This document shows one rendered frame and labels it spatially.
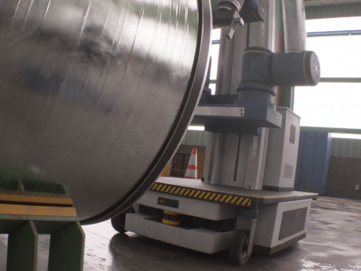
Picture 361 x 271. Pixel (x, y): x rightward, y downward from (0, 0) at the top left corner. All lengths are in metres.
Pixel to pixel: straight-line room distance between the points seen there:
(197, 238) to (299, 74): 0.98
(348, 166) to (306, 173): 1.36
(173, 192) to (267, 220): 0.48
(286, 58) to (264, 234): 0.92
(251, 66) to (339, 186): 8.96
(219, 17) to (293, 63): 0.59
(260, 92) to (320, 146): 8.59
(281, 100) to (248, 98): 3.08
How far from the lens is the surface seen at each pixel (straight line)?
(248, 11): 1.70
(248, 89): 2.00
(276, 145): 2.37
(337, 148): 11.13
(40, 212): 0.91
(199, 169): 5.98
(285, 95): 5.05
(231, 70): 2.54
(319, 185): 10.45
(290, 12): 2.02
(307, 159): 10.62
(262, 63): 2.01
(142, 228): 1.93
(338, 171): 10.80
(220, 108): 2.03
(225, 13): 1.50
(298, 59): 1.92
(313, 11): 12.68
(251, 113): 1.93
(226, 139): 2.45
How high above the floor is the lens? 0.45
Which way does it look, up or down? 4 degrees up
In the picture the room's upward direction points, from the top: 7 degrees clockwise
